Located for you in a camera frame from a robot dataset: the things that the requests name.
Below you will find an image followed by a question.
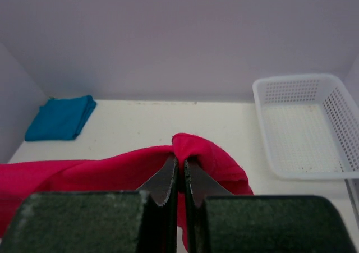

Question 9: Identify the red t shirt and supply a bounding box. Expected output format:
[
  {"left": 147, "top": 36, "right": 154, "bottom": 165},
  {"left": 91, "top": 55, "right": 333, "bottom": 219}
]
[{"left": 1, "top": 134, "right": 252, "bottom": 240}]

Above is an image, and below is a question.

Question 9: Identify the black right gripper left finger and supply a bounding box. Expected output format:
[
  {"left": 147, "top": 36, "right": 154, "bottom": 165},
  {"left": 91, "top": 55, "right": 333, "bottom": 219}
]
[{"left": 1, "top": 155, "right": 178, "bottom": 252}]

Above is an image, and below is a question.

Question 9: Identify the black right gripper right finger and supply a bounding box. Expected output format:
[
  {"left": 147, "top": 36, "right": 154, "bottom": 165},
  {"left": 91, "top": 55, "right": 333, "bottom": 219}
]
[{"left": 184, "top": 159, "right": 356, "bottom": 252}]

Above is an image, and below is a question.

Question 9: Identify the folded blue t shirt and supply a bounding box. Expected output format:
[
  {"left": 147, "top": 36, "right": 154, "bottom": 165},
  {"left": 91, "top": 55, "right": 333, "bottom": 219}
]
[{"left": 24, "top": 95, "right": 97, "bottom": 141}]

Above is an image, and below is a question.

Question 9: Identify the white perforated plastic basket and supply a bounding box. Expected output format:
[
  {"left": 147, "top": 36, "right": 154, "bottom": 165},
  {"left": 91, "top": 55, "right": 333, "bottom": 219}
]
[{"left": 252, "top": 73, "right": 358, "bottom": 180}]

